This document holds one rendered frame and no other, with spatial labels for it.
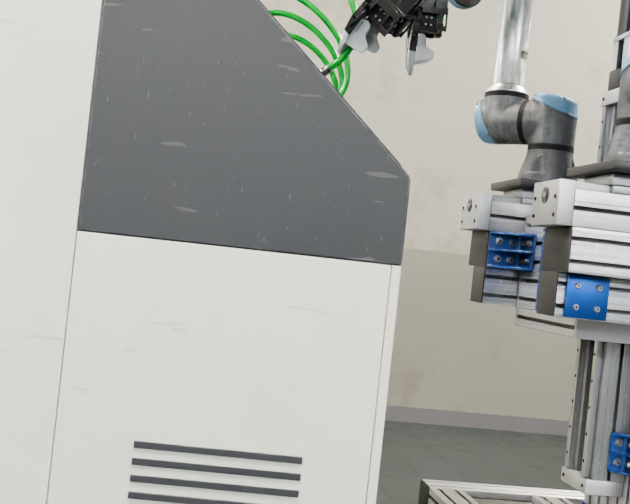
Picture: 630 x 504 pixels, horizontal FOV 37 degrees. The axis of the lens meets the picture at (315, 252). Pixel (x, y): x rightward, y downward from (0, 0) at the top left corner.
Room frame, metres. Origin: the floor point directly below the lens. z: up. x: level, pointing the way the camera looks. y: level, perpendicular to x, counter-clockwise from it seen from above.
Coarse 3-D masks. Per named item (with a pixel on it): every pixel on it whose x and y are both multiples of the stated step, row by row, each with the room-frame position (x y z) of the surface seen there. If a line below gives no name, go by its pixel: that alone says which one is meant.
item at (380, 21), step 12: (384, 0) 1.82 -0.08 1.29; (396, 0) 1.83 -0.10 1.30; (408, 0) 1.81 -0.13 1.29; (420, 0) 1.82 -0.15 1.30; (372, 12) 1.85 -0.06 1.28; (384, 12) 1.84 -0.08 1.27; (396, 12) 1.81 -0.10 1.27; (408, 12) 1.82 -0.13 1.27; (384, 24) 1.85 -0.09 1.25; (396, 24) 1.86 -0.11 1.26; (384, 36) 1.83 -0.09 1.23; (396, 36) 1.88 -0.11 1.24
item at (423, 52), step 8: (424, 40) 2.11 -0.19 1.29; (408, 48) 2.12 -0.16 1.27; (416, 48) 2.11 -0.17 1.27; (424, 48) 2.11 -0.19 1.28; (408, 56) 2.11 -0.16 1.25; (416, 56) 2.11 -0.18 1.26; (424, 56) 2.11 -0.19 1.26; (432, 56) 2.11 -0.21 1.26; (408, 64) 2.12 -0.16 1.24; (408, 72) 2.13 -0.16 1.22
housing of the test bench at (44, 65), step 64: (0, 0) 1.67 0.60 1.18; (64, 0) 1.68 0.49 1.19; (0, 64) 1.67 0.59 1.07; (64, 64) 1.68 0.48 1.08; (0, 128) 1.67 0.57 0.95; (64, 128) 1.68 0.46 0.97; (0, 192) 1.68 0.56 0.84; (64, 192) 1.68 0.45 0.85; (0, 256) 1.68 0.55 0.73; (64, 256) 1.68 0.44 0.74; (0, 320) 1.68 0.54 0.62; (64, 320) 1.68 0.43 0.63; (0, 384) 1.68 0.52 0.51; (0, 448) 1.68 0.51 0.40
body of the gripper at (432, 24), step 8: (424, 0) 2.12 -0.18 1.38; (432, 0) 2.12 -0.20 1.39; (440, 0) 2.12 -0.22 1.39; (416, 8) 2.10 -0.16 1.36; (424, 8) 2.10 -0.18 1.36; (432, 8) 2.10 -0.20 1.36; (440, 8) 2.10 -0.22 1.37; (448, 8) 2.10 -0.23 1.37; (424, 16) 2.11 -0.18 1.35; (432, 16) 2.11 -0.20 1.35; (440, 16) 2.12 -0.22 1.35; (408, 24) 2.13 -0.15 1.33; (424, 24) 2.11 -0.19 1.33; (432, 24) 2.11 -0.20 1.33; (440, 24) 2.11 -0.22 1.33; (408, 32) 2.14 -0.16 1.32; (424, 32) 2.15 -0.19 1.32; (432, 32) 2.11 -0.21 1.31; (440, 32) 2.13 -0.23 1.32
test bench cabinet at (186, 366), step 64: (128, 256) 1.69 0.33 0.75; (192, 256) 1.69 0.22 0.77; (256, 256) 1.70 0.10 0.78; (128, 320) 1.69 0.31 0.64; (192, 320) 1.69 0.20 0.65; (256, 320) 1.70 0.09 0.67; (320, 320) 1.71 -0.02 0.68; (384, 320) 1.71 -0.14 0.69; (64, 384) 1.68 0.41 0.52; (128, 384) 1.69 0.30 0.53; (192, 384) 1.69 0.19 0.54; (256, 384) 1.70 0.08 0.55; (320, 384) 1.71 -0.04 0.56; (384, 384) 1.71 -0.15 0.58; (64, 448) 1.68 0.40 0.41; (128, 448) 1.69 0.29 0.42; (192, 448) 1.69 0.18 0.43; (256, 448) 1.70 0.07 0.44; (320, 448) 1.71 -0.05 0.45
